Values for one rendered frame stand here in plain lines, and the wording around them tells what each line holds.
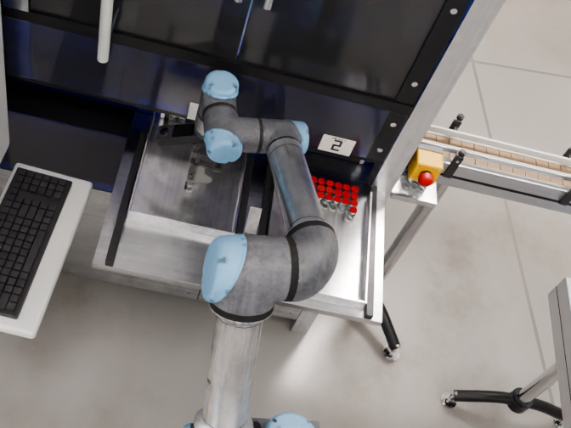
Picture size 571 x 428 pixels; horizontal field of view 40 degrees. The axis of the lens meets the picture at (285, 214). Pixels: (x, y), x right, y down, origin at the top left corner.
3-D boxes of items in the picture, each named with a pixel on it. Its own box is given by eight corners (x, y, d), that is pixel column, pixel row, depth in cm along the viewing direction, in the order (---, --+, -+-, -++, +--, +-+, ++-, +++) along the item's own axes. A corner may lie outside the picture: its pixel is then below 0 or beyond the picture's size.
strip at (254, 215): (245, 218, 197) (250, 205, 193) (257, 221, 198) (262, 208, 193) (239, 266, 189) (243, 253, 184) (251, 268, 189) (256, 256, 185)
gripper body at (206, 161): (220, 176, 186) (229, 143, 176) (184, 167, 185) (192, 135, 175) (225, 151, 191) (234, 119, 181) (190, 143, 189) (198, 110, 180)
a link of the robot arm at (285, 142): (364, 270, 134) (307, 105, 169) (302, 269, 131) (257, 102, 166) (347, 315, 141) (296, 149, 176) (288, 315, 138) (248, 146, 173)
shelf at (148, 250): (134, 115, 210) (135, 111, 208) (383, 174, 220) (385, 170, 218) (91, 267, 182) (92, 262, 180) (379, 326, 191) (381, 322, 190)
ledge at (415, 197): (390, 159, 223) (392, 154, 222) (433, 169, 225) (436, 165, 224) (389, 198, 215) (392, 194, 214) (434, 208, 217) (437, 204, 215)
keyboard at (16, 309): (18, 169, 198) (17, 163, 196) (72, 183, 200) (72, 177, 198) (-46, 305, 174) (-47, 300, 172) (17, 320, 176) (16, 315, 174)
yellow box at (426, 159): (407, 159, 211) (417, 142, 206) (432, 165, 212) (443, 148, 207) (407, 180, 207) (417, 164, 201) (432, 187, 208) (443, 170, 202)
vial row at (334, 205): (287, 194, 204) (291, 184, 201) (353, 210, 207) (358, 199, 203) (286, 201, 203) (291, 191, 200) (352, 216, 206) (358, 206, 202)
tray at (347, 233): (274, 177, 207) (277, 169, 204) (368, 199, 210) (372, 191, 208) (257, 287, 187) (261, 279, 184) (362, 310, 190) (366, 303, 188)
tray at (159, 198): (154, 115, 209) (155, 106, 206) (249, 137, 213) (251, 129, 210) (127, 218, 189) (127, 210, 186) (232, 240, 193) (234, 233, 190)
